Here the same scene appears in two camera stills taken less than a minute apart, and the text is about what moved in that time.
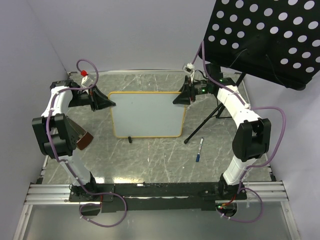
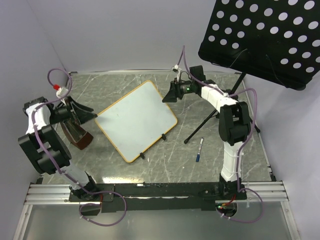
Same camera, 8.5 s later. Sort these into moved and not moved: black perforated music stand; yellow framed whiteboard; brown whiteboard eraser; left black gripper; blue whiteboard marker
Moved: yellow framed whiteboard; left black gripper
Not moved: brown whiteboard eraser; black perforated music stand; blue whiteboard marker
